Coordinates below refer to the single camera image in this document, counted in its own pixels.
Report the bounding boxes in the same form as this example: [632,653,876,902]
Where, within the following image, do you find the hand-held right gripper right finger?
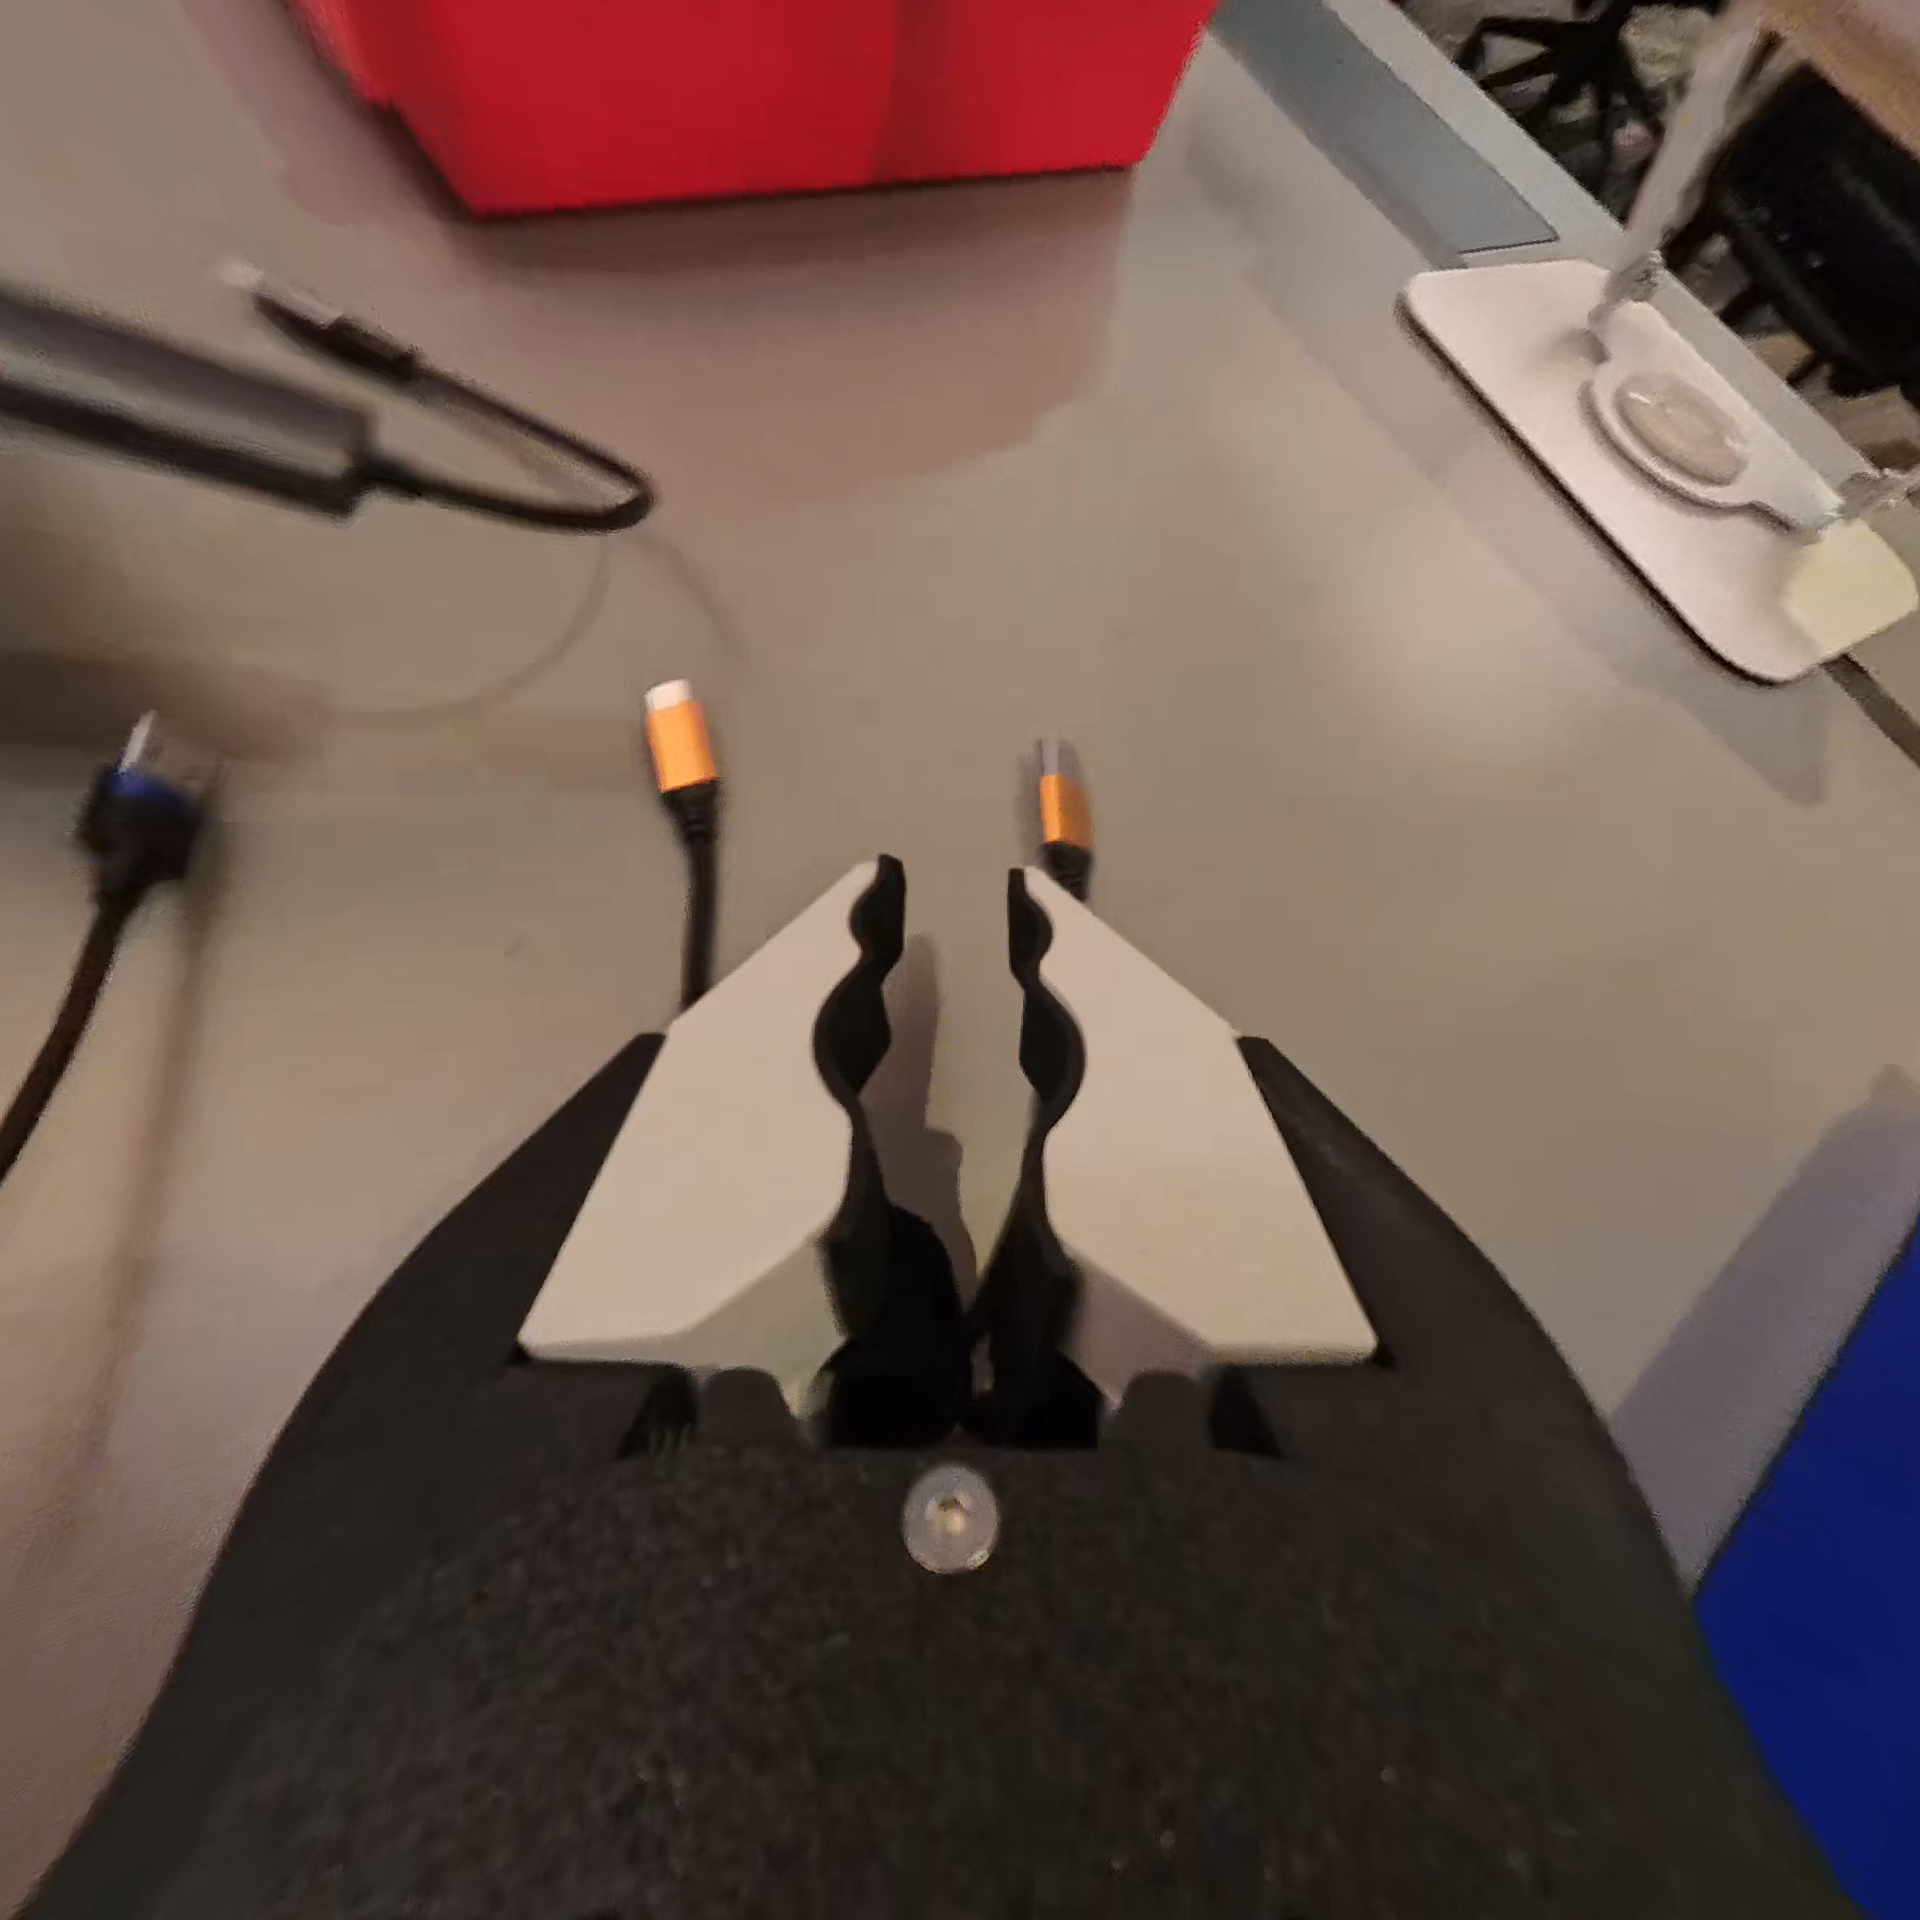
[1001,863,1378,1374]

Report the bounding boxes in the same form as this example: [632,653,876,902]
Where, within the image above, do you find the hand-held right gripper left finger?
[515,852,913,1374]

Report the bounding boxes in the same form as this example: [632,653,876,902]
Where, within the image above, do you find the black cable orange plugs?
[643,678,1095,1009]

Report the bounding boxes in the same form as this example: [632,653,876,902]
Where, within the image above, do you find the black cable blue plugs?
[0,711,219,1187]

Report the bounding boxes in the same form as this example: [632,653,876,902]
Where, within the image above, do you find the blue storage bin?
[1696,1185,1920,1920]

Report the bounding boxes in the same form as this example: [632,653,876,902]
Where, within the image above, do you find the dark grey USB hub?
[0,258,656,537]

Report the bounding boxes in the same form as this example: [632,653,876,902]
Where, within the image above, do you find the red storage bin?
[287,0,1226,220]

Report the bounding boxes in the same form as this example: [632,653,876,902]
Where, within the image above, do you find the grey desk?
[0,0,1920,1920]

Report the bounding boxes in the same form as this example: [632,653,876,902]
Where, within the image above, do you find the white lamp stand base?
[1401,15,1920,689]

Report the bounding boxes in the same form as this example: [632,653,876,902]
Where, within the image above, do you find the black office chair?
[1710,66,1920,396]

